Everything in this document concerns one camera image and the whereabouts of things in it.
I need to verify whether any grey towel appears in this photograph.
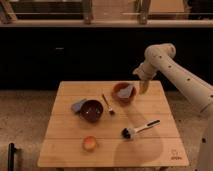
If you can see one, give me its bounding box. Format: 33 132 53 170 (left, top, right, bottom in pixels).
117 84 134 99

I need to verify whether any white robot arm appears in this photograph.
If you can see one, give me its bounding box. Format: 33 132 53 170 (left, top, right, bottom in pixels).
133 43 213 171

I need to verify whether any orange clay bowl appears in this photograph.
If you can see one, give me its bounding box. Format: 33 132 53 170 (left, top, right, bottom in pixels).
112 82 136 103

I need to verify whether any small wooden spoon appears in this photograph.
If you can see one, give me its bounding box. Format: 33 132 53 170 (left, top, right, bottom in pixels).
102 94 115 115

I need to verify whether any black and white brush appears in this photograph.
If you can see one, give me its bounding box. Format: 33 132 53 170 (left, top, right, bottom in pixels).
121 120 160 139

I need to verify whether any dark brown bowl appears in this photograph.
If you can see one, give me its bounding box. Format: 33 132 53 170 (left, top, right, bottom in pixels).
80 100 103 123

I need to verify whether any wooden folding table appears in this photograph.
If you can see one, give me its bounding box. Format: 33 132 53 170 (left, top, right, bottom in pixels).
38 81 189 168

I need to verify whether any blue-grey cloth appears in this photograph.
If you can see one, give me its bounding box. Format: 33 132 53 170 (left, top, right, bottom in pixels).
71 99 86 113

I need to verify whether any small orange cup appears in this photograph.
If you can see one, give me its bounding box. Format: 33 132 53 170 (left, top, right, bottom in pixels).
83 136 97 151

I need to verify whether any black chair post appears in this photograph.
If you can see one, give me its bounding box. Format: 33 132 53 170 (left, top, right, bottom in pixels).
7 143 16 171

